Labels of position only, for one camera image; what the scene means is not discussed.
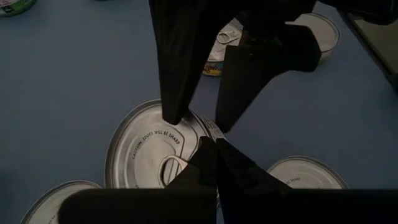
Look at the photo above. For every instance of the blue table mat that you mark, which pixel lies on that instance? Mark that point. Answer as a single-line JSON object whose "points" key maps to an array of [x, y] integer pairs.
{"points": [[62, 93]]}

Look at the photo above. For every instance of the dark blue label tuna can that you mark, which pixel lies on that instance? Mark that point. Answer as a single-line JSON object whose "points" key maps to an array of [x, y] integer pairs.
{"points": [[46, 208], [146, 149]]}

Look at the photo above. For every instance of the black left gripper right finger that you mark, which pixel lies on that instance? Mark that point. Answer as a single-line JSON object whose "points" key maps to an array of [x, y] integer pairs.
{"points": [[233, 165]]}

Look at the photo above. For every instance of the green white label tuna can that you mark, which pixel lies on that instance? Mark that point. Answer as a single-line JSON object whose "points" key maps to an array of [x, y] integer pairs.
{"points": [[15, 7]]}

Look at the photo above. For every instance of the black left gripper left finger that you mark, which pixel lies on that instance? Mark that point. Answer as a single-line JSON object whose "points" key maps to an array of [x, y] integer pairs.
{"points": [[205, 168]]}

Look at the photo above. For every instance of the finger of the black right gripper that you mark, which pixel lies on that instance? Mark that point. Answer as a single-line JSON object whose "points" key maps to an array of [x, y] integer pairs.
{"points": [[248, 68], [180, 56]]}

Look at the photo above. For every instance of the yellowfin tuna can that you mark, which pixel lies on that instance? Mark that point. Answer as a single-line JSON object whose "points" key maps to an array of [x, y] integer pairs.
{"points": [[304, 174], [216, 56]]}

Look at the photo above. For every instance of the large green label tuna can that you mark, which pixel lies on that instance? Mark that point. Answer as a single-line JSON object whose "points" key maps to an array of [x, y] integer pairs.
{"points": [[328, 34]]}

